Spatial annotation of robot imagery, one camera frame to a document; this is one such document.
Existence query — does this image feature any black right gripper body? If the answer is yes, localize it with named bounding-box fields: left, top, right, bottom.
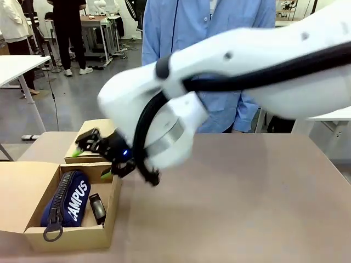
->
left=101, top=131, right=135, bottom=165

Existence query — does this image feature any navy blue CAMPUS pencil case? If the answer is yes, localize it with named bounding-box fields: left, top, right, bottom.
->
left=40, top=170, right=92, bottom=242

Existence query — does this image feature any person's left forearm blue sleeve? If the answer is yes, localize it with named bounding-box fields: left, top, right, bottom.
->
left=232, top=92, right=262, bottom=134

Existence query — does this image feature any open brown cardboard box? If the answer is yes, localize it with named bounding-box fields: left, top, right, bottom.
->
left=0, top=161, right=123, bottom=253
left=18, top=118, right=123, bottom=165

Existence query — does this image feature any white table with round leg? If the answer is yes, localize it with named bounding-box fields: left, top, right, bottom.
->
left=0, top=54, right=53, bottom=141

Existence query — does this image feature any person in black clothes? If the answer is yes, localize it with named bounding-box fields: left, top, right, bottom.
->
left=51, top=0, right=94, bottom=77

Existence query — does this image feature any brown top background desk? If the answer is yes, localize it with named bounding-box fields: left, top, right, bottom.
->
left=79, top=15, right=122, bottom=66

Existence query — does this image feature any person in white coat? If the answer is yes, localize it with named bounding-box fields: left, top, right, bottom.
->
left=0, top=0, right=38, bottom=95

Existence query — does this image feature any person in blue shirt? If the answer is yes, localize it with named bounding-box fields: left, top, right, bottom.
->
left=141, top=0, right=276, bottom=134

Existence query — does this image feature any white table with thick top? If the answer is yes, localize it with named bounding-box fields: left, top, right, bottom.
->
left=292, top=106, right=351, bottom=159

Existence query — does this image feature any black floor cable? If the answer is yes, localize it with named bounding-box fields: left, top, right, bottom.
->
left=45, top=64, right=60, bottom=132

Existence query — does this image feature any black camera stand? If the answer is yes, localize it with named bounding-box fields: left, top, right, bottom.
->
left=26, top=0, right=58, bottom=67

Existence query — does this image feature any black cord on shirt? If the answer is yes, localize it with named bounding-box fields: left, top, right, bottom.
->
left=170, top=0, right=180, bottom=53

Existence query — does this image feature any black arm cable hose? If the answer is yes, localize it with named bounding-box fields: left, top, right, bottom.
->
left=132, top=41, right=351, bottom=188

